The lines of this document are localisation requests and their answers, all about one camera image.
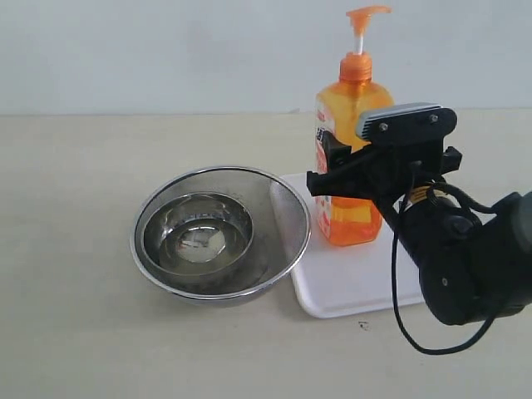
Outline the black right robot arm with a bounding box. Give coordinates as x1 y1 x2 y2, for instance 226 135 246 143
307 131 531 326

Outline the orange pump soap bottle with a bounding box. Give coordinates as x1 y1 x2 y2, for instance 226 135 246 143
315 5 394 246

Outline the white plastic tray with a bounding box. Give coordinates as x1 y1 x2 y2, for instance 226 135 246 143
279 171 429 320

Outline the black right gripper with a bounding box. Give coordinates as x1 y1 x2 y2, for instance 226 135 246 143
306 131 463 200

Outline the steel mesh strainer basket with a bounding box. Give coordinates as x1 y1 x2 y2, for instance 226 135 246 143
129 165 311 308

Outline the small stainless steel bowl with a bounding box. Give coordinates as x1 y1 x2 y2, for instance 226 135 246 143
141 191 254 281

